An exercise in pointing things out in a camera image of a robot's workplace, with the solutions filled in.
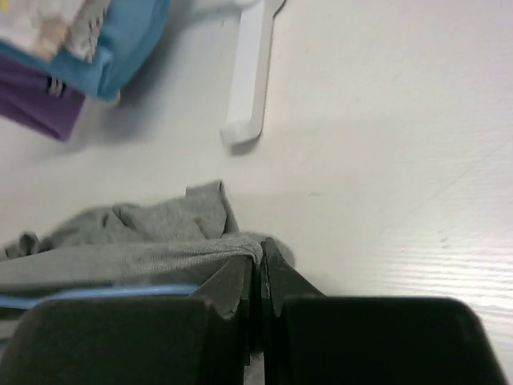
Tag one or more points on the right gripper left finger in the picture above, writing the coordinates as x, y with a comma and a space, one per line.
199, 338

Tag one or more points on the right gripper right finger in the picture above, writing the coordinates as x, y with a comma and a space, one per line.
312, 338

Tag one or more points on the grey t shirt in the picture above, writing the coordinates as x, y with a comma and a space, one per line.
181, 240

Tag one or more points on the light blue wire hanger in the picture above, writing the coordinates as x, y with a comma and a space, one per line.
19, 303

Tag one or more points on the purple t shirt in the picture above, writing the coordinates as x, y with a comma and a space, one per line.
38, 101

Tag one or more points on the light blue t shirt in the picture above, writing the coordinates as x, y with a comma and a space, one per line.
130, 32

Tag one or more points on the white patterned t shirt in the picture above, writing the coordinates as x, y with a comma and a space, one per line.
44, 28

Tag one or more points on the white garment rack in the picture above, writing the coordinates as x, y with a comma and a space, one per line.
250, 74

